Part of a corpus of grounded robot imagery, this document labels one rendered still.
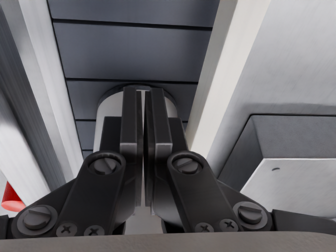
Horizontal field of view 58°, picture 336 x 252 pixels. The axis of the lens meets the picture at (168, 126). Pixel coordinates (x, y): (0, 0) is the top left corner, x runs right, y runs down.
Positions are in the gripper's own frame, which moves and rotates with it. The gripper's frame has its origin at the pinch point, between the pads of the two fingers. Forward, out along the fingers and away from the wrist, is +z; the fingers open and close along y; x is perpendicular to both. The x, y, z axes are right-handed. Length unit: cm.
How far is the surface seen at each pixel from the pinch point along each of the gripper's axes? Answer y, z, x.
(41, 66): -5.4, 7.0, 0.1
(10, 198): -14.0, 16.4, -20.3
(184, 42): 2.2, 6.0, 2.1
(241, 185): 10.9, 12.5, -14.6
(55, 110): -5.3, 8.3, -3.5
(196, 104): 3.0, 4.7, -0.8
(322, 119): 18.2, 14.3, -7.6
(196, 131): 3.0, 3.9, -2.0
